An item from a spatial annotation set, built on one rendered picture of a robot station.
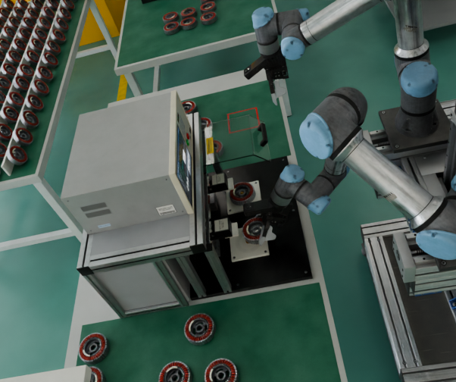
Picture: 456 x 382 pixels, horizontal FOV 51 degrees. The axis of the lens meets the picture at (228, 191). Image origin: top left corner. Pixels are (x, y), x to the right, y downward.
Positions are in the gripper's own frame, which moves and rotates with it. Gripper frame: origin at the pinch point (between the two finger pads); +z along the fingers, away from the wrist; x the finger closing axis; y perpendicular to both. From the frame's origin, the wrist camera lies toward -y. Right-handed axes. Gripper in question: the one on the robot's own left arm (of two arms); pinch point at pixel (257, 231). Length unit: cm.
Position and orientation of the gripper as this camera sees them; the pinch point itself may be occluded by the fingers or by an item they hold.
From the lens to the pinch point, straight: 189.5
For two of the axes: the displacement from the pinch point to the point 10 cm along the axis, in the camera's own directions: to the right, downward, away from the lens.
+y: 9.6, 1.4, 2.4
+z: -2.7, 6.6, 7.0
